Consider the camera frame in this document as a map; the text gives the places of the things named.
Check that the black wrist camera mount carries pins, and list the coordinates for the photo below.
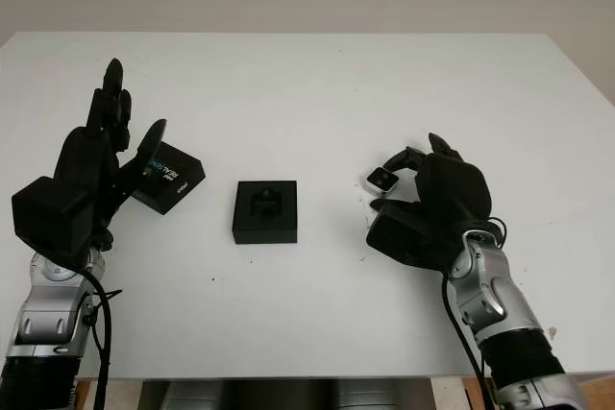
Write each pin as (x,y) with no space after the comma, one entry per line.
(408,237)
(53,218)

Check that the small silver depth camera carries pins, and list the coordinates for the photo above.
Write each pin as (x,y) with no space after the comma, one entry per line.
(382,180)

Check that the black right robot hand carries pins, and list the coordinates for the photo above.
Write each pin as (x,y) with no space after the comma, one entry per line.
(456,189)

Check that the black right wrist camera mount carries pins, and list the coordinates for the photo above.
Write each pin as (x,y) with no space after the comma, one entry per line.
(408,237)

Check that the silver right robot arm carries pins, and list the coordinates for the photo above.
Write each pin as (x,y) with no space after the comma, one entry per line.
(490,285)

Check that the black RealSense box lid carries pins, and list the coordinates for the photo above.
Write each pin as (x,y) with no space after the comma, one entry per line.
(178,175)

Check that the dark grey robot torso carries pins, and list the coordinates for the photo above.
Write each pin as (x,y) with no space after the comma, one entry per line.
(240,391)

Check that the black camera box base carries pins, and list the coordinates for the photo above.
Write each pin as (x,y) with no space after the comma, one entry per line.
(264,232)

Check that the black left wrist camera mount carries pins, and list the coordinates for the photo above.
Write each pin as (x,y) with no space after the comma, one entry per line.
(53,218)

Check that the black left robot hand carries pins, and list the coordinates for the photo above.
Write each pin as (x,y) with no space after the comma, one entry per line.
(84,155)

